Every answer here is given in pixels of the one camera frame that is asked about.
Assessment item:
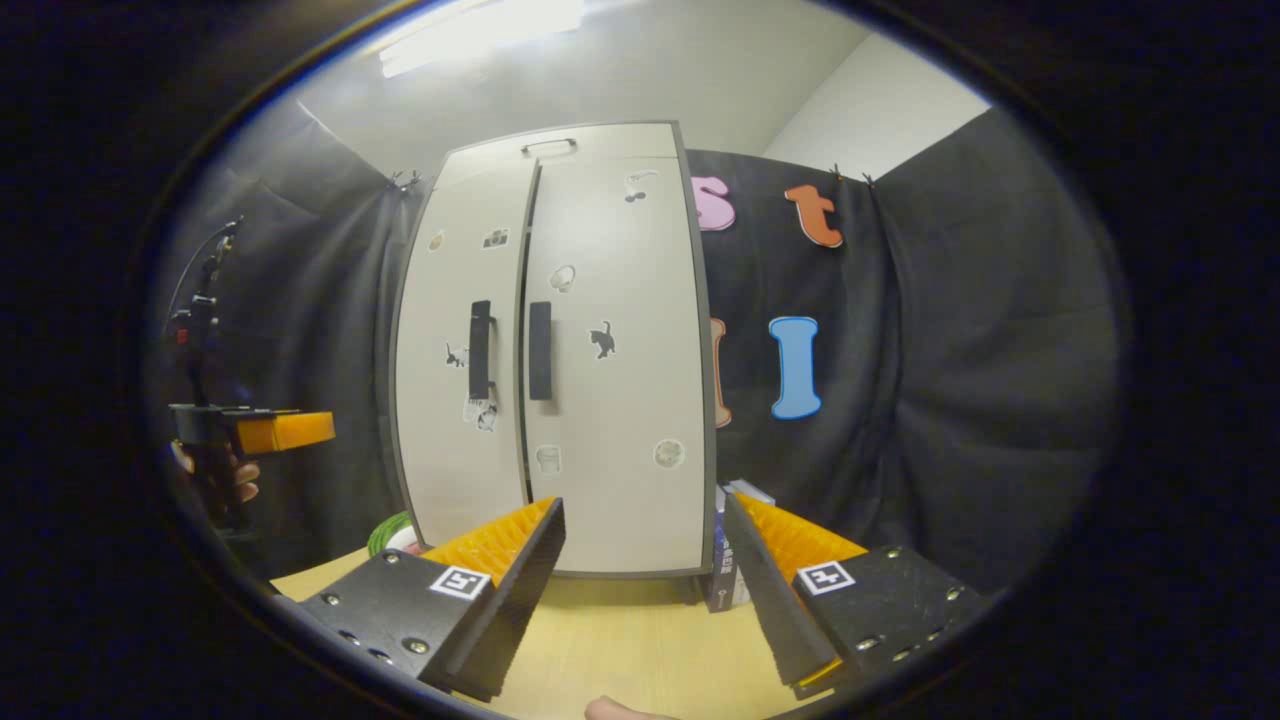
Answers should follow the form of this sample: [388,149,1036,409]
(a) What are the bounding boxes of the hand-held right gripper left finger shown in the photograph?
[295,497,567,702]

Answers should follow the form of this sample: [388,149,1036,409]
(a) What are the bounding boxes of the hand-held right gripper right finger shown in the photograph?
[723,491,989,701]

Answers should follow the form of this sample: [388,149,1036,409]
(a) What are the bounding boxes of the white shoe cabinet door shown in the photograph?
[390,158,543,549]
[518,150,716,579]

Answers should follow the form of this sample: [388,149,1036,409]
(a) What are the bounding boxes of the white grey shoe cabinet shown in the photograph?
[388,120,719,581]

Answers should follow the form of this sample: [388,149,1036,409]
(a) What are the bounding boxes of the white cabinet drawer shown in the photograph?
[440,122,683,169]

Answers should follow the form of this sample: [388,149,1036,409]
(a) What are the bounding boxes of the blue white box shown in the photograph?
[703,478,777,614]

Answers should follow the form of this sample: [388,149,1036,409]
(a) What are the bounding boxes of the green striped object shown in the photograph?
[366,509,419,558]

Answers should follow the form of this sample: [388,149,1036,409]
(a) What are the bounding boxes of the black backdrop cloth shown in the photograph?
[145,100,1126,601]

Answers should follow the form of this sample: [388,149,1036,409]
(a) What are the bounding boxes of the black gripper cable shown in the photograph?
[165,218,244,313]

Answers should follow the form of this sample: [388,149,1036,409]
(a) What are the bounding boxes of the black door handle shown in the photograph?
[527,300,555,402]
[468,299,498,402]

